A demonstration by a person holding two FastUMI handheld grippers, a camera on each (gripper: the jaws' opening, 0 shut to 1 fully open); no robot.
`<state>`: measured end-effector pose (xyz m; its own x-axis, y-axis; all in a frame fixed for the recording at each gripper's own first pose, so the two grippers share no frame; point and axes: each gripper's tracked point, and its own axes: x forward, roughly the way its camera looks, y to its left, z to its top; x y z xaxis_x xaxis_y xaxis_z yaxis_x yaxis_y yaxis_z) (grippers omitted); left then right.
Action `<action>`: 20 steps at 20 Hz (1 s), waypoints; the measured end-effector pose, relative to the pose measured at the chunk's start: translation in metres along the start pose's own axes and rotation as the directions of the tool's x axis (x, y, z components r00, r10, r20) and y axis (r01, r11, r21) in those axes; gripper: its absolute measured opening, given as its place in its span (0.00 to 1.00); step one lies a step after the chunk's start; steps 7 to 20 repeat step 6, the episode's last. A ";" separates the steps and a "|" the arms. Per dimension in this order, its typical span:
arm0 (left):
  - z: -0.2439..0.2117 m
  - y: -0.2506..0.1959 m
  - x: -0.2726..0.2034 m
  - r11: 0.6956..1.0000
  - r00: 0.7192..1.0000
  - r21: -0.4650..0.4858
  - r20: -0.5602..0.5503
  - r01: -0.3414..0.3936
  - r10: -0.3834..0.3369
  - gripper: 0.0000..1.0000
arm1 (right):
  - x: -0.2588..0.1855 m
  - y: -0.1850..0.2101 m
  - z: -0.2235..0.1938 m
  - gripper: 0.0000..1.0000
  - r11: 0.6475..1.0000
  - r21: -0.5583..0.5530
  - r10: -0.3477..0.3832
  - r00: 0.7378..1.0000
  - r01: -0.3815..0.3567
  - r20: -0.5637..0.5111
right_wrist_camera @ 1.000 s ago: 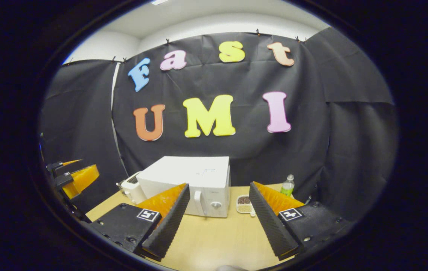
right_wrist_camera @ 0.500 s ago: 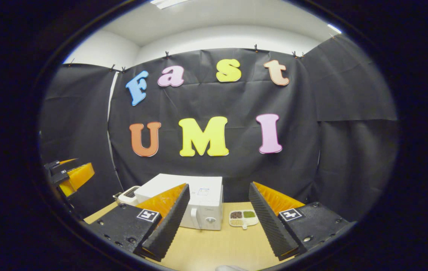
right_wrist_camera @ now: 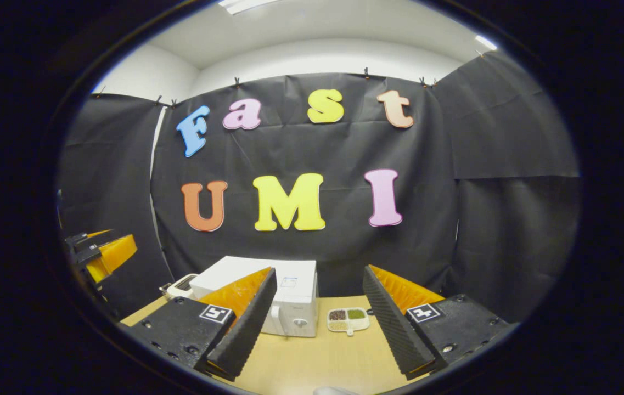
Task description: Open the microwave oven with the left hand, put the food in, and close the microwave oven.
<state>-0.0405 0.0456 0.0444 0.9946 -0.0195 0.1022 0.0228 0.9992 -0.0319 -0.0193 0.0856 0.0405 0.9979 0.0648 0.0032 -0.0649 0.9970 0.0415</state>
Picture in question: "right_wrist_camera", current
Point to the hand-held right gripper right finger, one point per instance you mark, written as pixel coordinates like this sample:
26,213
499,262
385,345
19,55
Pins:
391,323

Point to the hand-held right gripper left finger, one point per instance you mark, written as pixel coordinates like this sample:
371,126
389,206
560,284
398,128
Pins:
248,323

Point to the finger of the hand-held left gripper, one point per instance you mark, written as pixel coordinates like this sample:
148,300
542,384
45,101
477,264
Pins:
117,252
84,237

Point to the white microwave oven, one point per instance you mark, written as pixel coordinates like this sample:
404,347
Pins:
295,285

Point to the white divided dish of beans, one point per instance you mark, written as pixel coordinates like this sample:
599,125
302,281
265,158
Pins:
347,319

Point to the white toaster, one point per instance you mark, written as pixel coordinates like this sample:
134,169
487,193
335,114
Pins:
183,285

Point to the black backdrop cloth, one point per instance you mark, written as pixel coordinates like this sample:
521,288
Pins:
317,148

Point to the ceiling light panel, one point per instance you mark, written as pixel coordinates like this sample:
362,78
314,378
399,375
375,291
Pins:
486,42
246,4

